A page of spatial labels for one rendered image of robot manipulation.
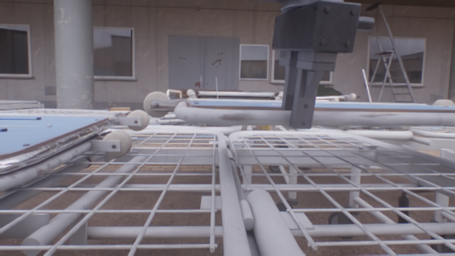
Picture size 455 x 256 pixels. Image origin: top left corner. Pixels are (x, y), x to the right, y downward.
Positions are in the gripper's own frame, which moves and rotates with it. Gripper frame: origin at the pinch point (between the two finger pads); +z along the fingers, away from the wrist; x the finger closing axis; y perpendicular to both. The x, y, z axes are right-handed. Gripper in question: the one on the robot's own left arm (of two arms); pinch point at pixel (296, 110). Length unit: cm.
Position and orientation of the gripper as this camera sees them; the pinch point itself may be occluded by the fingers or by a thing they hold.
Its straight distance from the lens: 34.5
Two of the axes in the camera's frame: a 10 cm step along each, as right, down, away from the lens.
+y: 9.9, 0.1, 1.7
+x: -1.6, -2.7, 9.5
